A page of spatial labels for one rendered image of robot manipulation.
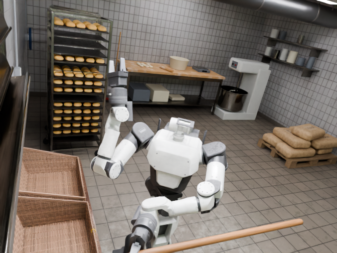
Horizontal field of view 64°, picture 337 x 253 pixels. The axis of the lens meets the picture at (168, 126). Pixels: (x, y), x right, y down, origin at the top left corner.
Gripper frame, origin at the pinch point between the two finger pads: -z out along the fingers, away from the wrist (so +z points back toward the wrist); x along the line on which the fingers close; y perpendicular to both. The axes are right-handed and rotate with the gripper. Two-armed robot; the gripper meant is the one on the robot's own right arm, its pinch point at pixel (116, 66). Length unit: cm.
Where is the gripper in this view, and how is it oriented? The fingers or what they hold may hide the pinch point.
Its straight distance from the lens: 132.4
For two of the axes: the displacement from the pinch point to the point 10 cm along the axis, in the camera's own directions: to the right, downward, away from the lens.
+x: 7.6, 0.2, -6.5
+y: -6.5, 0.6, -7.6
